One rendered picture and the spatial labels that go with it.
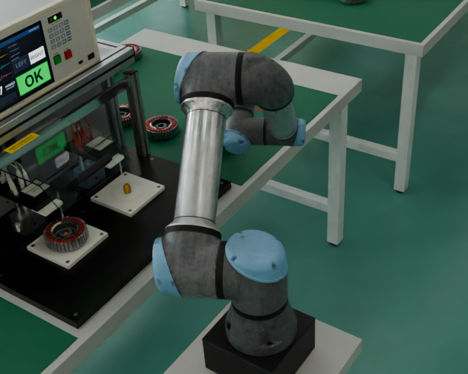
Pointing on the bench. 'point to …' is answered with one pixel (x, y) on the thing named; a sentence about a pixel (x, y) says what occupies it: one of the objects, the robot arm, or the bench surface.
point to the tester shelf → (60, 94)
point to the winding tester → (74, 7)
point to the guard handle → (91, 170)
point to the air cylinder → (27, 220)
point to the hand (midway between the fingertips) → (209, 142)
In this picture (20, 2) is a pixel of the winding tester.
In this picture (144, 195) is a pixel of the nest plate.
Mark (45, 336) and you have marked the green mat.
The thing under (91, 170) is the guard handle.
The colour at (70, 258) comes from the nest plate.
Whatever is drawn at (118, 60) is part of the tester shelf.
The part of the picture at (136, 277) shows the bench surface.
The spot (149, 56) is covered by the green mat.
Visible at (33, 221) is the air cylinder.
